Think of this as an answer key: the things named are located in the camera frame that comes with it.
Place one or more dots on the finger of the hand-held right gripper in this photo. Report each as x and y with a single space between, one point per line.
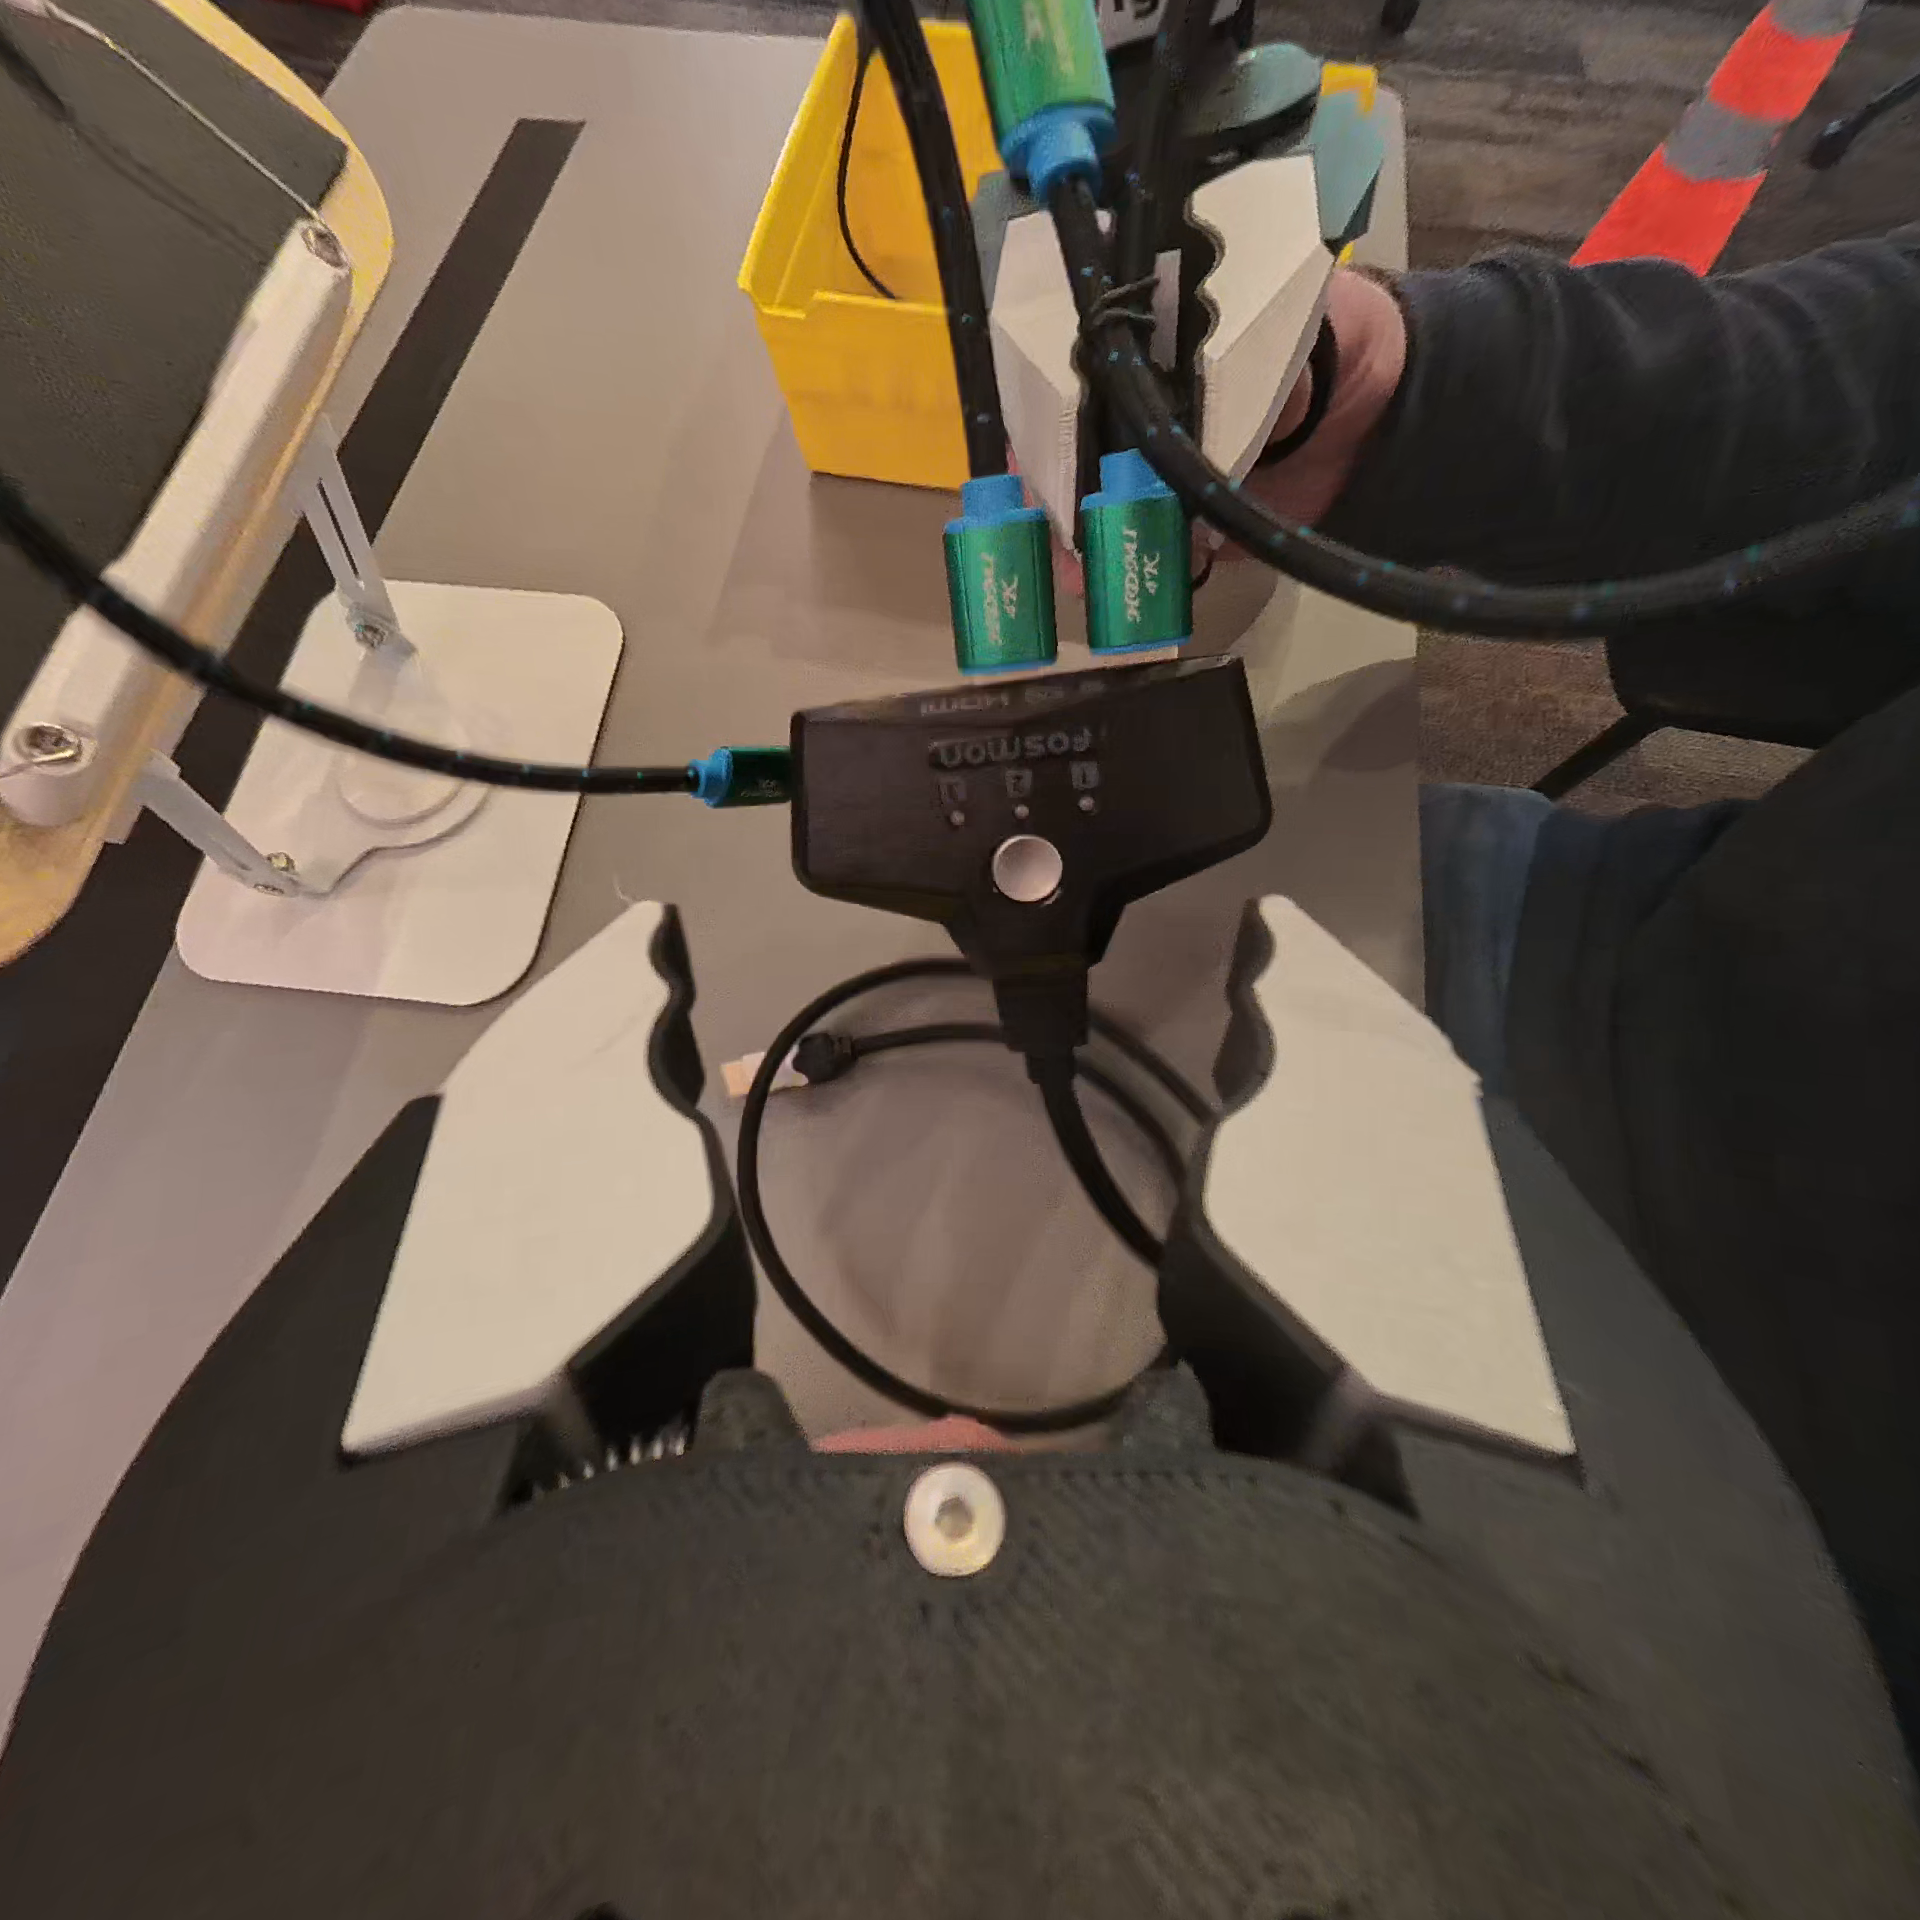
1035 377
1266 271

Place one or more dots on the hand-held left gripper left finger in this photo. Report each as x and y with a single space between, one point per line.
539 1202

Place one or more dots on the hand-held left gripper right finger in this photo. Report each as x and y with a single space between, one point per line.
1381 1202

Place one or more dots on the yellow plastic bin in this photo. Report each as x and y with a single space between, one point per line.
856 377

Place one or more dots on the black hdmi switch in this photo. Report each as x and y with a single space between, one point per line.
1170 841

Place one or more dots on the person's right forearm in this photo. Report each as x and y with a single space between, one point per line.
1650 390

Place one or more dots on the person's right hand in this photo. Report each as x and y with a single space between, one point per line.
1366 361

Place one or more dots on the person's jeans leg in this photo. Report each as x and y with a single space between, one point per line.
1499 901

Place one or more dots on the white tablet stand base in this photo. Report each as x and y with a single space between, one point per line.
494 841

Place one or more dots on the wood edged black board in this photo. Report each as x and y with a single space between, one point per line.
120 301

